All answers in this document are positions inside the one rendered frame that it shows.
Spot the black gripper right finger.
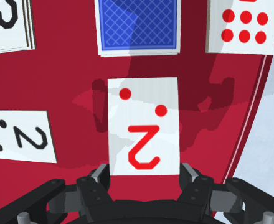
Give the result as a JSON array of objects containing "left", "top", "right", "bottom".
[{"left": 165, "top": 163, "right": 274, "bottom": 224}]

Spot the dark red play mat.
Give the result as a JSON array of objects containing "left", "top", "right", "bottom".
[
  {"left": 221, "top": 55, "right": 273, "bottom": 184},
  {"left": 0, "top": 0, "right": 262, "bottom": 208}
]

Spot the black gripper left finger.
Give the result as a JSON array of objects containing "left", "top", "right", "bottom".
[{"left": 0, "top": 164, "right": 125, "bottom": 224}]

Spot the blue playing card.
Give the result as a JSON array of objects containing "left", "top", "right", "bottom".
[{"left": 95, "top": 0, "right": 181, "bottom": 55}]

